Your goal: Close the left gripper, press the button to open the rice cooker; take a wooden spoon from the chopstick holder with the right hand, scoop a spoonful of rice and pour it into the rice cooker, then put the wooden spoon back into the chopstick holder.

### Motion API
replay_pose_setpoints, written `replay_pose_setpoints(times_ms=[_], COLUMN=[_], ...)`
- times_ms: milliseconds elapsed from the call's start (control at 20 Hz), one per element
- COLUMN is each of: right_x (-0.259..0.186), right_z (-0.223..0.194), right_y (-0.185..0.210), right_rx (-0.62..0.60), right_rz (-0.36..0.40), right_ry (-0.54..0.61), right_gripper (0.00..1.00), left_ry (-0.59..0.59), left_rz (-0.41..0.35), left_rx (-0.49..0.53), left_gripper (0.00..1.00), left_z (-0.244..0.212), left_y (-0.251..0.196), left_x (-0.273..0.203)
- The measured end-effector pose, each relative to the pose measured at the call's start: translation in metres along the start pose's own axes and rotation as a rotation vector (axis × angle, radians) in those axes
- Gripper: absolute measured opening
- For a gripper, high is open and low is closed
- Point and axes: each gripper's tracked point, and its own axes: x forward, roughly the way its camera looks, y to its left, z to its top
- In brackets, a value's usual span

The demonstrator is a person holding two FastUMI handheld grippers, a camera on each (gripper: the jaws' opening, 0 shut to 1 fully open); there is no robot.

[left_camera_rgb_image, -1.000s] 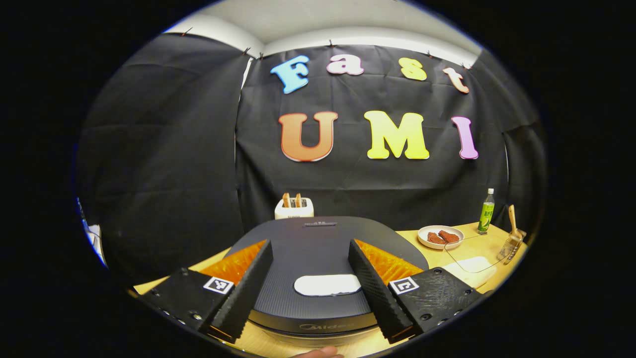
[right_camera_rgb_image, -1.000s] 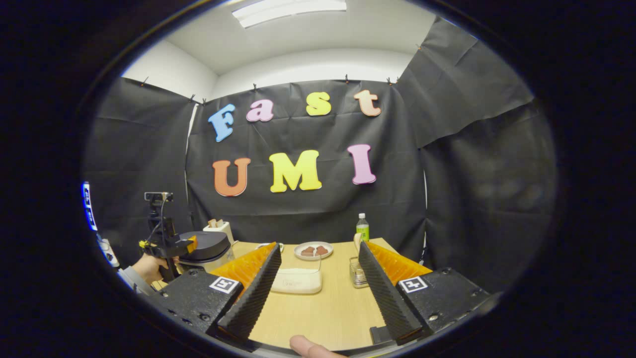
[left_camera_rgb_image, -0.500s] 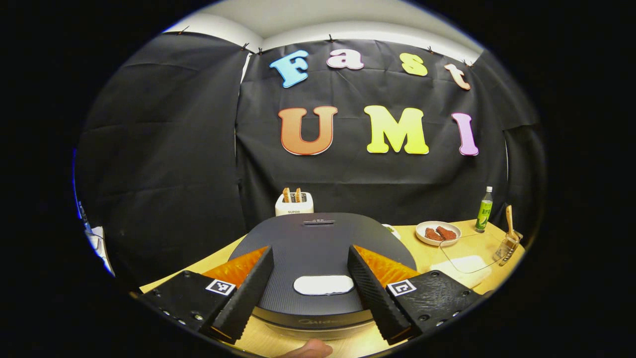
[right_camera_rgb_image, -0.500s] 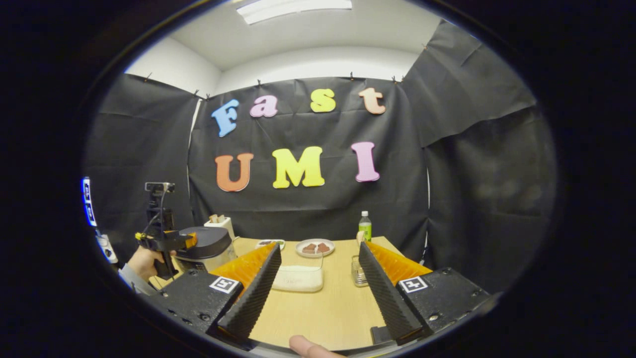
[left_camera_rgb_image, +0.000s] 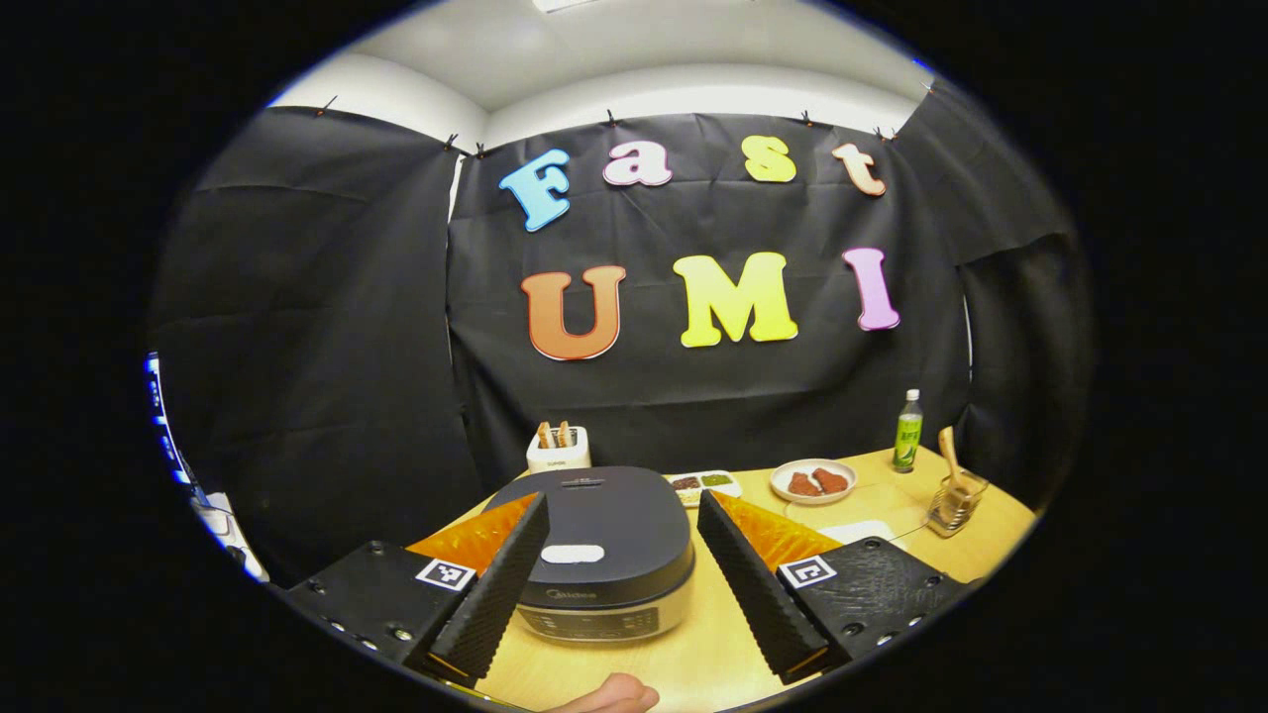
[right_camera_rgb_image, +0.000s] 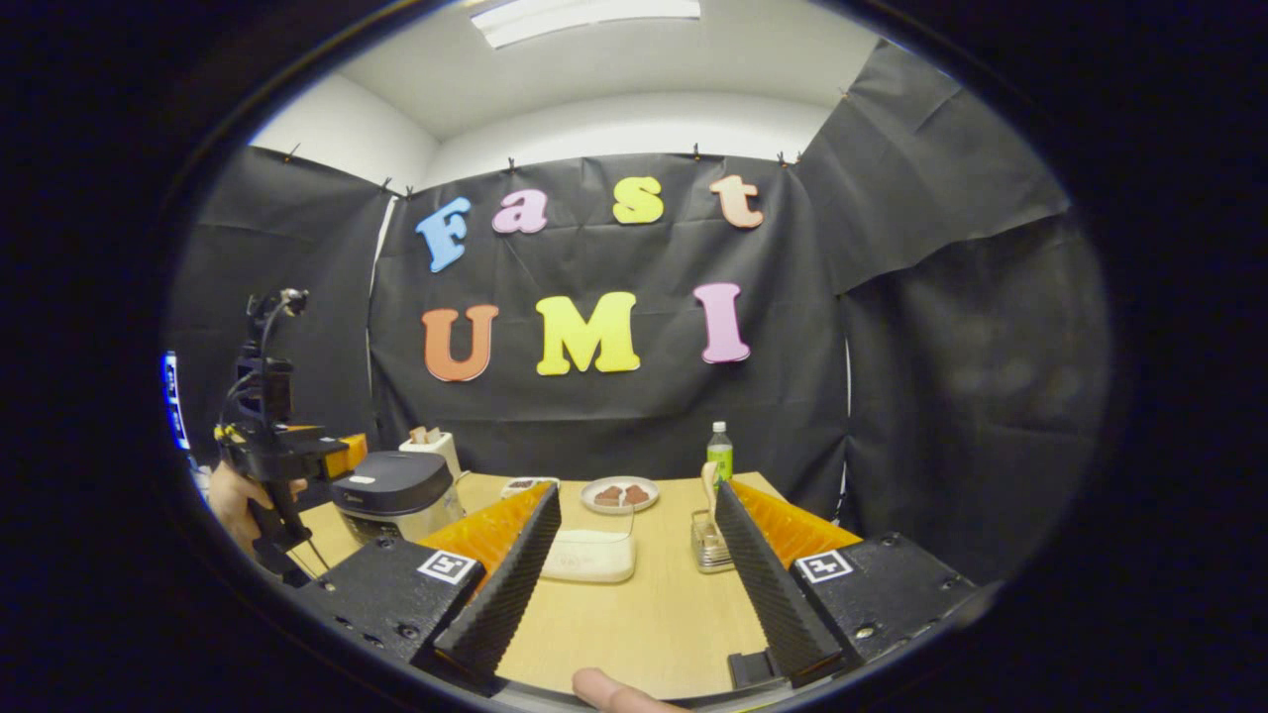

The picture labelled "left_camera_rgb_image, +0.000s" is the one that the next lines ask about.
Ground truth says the wooden spoon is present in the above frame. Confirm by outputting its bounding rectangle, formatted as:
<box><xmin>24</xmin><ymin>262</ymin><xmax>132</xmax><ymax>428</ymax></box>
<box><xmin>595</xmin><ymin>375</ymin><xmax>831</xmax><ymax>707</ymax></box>
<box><xmin>938</xmin><ymin>426</ymin><xmax>977</xmax><ymax>496</ymax></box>

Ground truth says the white toaster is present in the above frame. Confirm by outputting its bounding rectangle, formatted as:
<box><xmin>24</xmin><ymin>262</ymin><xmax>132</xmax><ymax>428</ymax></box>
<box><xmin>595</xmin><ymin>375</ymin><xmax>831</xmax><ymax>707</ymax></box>
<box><xmin>526</xmin><ymin>421</ymin><xmax>592</xmax><ymax>473</ymax></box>

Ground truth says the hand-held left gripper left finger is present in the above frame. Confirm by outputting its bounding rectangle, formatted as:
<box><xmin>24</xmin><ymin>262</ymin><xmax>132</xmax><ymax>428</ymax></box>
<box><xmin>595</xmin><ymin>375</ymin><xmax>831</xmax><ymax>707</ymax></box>
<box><xmin>282</xmin><ymin>492</ymin><xmax>552</xmax><ymax>684</ymax></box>

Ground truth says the green drink bottle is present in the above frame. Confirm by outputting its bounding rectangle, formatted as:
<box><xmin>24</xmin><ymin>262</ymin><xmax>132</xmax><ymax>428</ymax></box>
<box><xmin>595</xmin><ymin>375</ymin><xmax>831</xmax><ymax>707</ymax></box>
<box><xmin>893</xmin><ymin>388</ymin><xmax>924</xmax><ymax>473</ymax></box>

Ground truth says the white round plate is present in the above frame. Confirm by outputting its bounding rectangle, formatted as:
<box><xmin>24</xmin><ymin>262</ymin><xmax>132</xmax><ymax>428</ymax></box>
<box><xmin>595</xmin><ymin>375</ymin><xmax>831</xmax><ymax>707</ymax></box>
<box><xmin>770</xmin><ymin>458</ymin><xmax>858</xmax><ymax>506</ymax></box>

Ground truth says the computer monitor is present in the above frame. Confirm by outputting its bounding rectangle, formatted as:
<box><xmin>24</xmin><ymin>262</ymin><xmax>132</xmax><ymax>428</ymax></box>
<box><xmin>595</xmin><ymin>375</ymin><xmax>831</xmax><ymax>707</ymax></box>
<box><xmin>144</xmin><ymin>352</ymin><xmax>199</xmax><ymax>496</ymax></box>

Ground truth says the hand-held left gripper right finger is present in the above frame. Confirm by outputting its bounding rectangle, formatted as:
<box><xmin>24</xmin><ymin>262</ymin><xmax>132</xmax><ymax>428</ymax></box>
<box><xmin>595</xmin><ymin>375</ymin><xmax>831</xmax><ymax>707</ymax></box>
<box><xmin>696</xmin><ymin>488</ymin><xmax>977</xmax><ymax>686</ymax></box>

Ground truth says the dark grey rice cooker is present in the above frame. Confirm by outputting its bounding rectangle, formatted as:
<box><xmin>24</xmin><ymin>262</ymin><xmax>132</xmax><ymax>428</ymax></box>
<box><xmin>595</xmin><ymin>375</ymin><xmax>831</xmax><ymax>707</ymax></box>
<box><xmin>482</xmin><ymin>466</ymin><xmax>696</xmax><ymax>643</ymax></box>

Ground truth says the metal wire chopstick holder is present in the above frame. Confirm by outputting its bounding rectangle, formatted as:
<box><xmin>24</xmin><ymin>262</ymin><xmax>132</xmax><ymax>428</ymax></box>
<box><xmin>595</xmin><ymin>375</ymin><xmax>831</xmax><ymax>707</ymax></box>
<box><xmin>926</xmin><ymin>467</ymin><xmax>990</xmax><ymax>538</ymax></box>

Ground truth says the white divided condiment dish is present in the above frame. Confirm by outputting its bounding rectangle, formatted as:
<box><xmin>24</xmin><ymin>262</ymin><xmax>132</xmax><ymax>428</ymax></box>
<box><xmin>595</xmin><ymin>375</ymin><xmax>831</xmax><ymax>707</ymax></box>
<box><xmin>664</xmin><ymin>470</ymin><xmax>743</xmax><ymax>508</ymax></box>

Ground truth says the white side desk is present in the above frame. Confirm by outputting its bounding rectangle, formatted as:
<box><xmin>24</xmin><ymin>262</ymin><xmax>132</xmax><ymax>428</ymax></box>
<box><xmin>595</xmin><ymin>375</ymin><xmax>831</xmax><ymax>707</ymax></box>
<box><xmin>193</xmin><ymin>495</ymin><xmax>270</xmax><ymax>583</ymax></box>

